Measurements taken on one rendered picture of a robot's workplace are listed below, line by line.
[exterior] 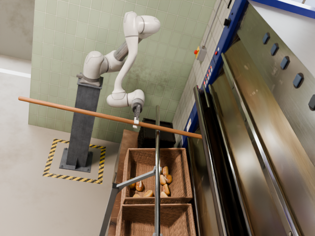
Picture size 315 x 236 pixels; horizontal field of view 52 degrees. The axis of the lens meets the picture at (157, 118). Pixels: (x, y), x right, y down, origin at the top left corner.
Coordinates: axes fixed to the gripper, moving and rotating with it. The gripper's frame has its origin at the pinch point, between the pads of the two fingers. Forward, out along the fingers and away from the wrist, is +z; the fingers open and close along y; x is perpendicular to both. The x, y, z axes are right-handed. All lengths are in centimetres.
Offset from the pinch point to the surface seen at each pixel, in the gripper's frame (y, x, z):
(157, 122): 2.2, -16.3, -9.0
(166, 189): 55, -38, 3
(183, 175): 41, -48, -2
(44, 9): -18, 98, -122
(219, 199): -25, -39, 81
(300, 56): -91, -55, 54
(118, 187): 24.2, 3.6, 39.4
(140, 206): 44, -16, 34
